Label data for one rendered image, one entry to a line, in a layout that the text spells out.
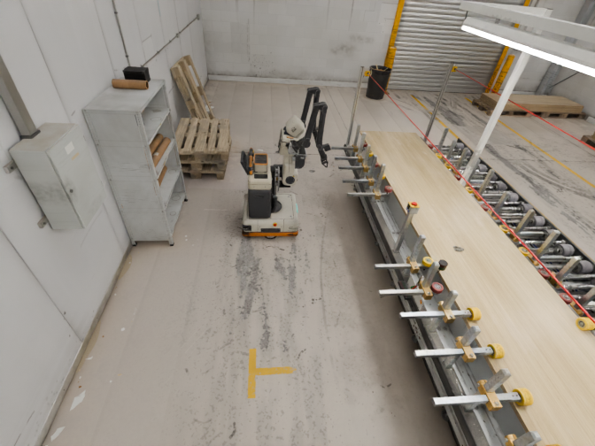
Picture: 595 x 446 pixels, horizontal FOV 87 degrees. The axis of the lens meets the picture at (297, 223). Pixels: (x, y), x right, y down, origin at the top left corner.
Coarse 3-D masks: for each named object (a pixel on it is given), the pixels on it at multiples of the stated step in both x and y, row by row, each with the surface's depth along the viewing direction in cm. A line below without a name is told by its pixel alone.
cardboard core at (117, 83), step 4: (112, 80) 288; (116, 80) 289; (120, 80) 289; (124, 80) 290; (128, 80) 291; (132, 80) 291; (136, 80) 292; (112, 84) 289; (116, 84) 289; (120, 84) 289; (124, 84) 290; (128, 84) 290; (132, 84) 290; (136, 84) 291; (140, 84) 291; (144, 84) 291; (148, 84) 298; (132, 88) 295; (136, 88) 294; (140, 88) 294; (144, 88) 295; (148, 88) 298
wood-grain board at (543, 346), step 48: (384, 144) 394; (432, 192) 316; (432, 240) 259; (480, 240) 264; (480, 288) 222; (528, 288) 226; (480, 336) 193; (528, 336) 195; (576, 336) 198; (528, 384) 172; (576, 384) 174; (576, 432) 155
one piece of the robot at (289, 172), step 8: (280, 136) 330; (288, 136) 313; (280, 144) 323; (280, 152) 327; (288, 160) 335; (288, 168) 336; (280, 176) 369; (288, 176) 343; (296, 176) 344; (288, 184) 350
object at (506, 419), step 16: (384, 192) 351; (400, 208) 310; (400, 224) 310; (416, 240) 278; (384, 256) 350; (432, 368) 251; (480, 368) 196; (448, 416) 230; (496, 416) 183; (512, 416) 171; (512, 432) 171
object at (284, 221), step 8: (248, 200) 386; (280, 200) 391; (288, 200) 392; (248, 208) 374; (280, 208) 380; (288, 208) 380; (296, 208) 384; (248, 216) 363; (272, 216) 366; (280, 216) 367; (288, 216) 368; (296, 216) 370; (248, 224) 357; (256, 224) 358; (264, 224) 359; (272, 224) 360; (280, 224) 361; (288, 224) 362; (296, 224) 363; (248, 232) 365; (256, 232) 366; (264, 232) 366; (272, 232) 367; (280, 232) 370; (288, 232) 371; (296, 232) 372
